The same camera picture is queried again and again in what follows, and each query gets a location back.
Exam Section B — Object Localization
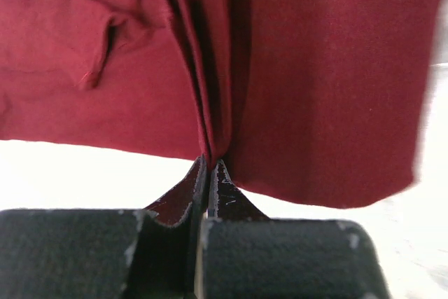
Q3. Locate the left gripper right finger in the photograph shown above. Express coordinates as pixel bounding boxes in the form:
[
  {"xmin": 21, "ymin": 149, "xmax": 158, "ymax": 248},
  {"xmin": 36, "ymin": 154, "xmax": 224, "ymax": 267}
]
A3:
[{"xmin": 199, "ymin": 162, "xmax": 390, "ymax": 298}]

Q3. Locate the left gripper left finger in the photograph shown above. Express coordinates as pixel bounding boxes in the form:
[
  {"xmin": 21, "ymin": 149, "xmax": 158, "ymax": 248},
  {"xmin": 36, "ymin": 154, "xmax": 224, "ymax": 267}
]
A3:
[{"xmin": 1, "ymin": 157, "xmax": 207, "ymax": 298}]

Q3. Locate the dark red t shirt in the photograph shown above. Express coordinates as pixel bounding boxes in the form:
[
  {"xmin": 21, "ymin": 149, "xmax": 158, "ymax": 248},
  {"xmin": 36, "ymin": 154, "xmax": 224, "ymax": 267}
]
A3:
[{"xmin": 1, "ymin": 0, "xmax": 440, "ymax": 208}]

